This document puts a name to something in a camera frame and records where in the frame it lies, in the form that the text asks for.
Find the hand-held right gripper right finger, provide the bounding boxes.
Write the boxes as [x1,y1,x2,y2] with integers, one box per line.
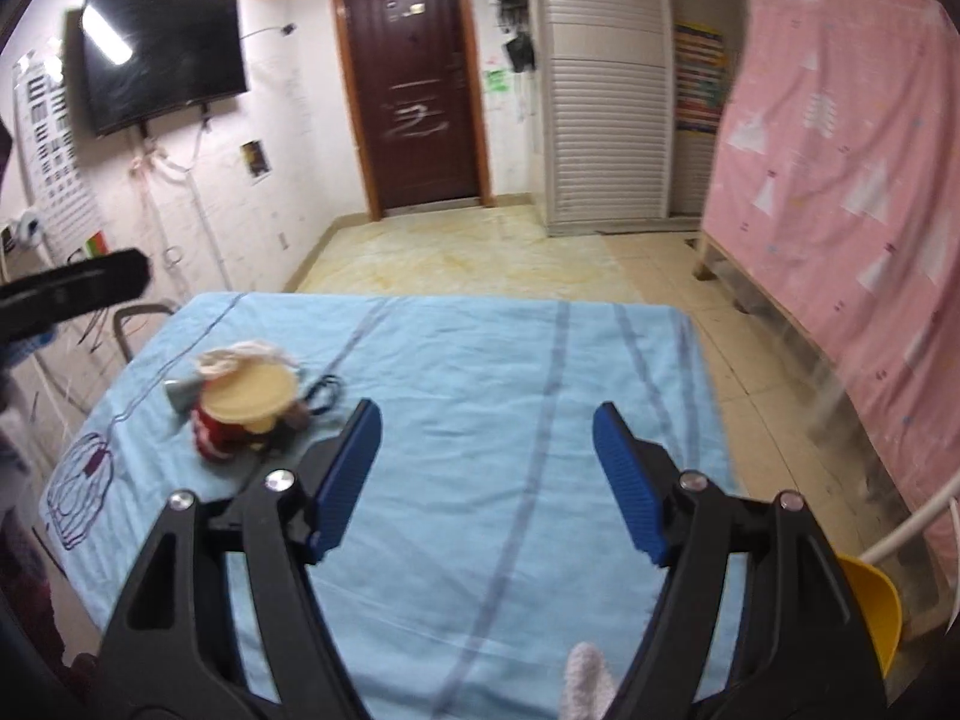
[592,401,890,720]

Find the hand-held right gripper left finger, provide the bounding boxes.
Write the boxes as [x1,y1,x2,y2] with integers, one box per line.
[97,397,383,720]

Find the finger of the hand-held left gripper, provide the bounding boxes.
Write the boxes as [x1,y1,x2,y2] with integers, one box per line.
[0,249,151,338]

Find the yellow plastic lid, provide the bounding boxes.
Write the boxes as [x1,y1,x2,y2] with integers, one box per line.
[202,360,299,432]

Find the white eye chart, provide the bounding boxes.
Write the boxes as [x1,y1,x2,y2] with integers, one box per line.
[11,45,110,256]

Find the light blue bed sheet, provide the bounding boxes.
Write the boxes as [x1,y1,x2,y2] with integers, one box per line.
[37,291,751,720]

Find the white crumpled cloth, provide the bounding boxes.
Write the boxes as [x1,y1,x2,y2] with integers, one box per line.
[193,341,301,380]

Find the pink fluffy clothing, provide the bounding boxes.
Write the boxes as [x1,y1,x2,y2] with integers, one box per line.
[561,641,620,720]

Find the yellow plastic chair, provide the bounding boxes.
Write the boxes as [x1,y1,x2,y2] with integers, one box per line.
[836,553,903,680]

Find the pink printed bed curtain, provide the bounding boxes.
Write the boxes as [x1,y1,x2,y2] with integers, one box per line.
[701,0,960,616]

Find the dark brown door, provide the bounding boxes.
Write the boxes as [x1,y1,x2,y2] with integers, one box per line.
[330,0,492,222]

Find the white shutter wardrobe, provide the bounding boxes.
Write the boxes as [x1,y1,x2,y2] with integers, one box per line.
[525,0,743,237]

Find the colourful grid poster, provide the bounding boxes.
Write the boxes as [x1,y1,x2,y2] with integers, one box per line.
[673,22,727,134]

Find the grey metal chair frame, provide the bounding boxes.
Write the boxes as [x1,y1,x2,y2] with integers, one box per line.
[112,302,181,361]

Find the black cable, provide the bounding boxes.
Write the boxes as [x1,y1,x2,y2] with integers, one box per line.
[296,373,346,415]

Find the white hanging cables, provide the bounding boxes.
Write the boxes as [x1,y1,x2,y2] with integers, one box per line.
[127,120,226,293]

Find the small wall panel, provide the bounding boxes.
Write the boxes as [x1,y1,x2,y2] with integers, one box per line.
[240,139,271,185]

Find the black wall television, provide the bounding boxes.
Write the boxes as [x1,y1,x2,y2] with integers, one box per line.
[79,0,248,137]

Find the white curved chair rail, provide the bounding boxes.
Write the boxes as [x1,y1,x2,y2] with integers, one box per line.
[861,491,960,565]

